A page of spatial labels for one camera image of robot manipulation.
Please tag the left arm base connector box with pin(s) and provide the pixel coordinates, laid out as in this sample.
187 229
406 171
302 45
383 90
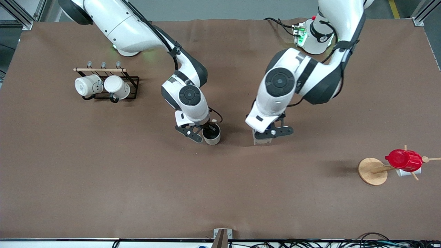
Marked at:
299 34

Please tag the small white cup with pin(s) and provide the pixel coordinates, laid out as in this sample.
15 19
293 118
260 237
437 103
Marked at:
408 173

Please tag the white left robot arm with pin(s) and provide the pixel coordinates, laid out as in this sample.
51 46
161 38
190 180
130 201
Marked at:
293 82

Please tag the blue milk carton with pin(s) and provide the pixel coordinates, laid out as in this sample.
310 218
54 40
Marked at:
262 141

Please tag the white mug with grey inside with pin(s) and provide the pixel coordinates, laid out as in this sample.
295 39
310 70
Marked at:
212 139

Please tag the wooden mug tree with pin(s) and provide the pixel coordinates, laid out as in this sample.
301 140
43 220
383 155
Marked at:
372 171

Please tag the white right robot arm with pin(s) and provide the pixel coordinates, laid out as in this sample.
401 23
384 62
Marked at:
131 31

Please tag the white mug with printed base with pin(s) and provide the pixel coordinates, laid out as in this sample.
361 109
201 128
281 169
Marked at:
86 86

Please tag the red cup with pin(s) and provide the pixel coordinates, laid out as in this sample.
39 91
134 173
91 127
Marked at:
404 160

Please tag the aluminium frame profile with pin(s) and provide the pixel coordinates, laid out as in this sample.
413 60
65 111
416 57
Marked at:
19 13
422 13

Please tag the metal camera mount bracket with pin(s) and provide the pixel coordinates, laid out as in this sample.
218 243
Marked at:
222 237

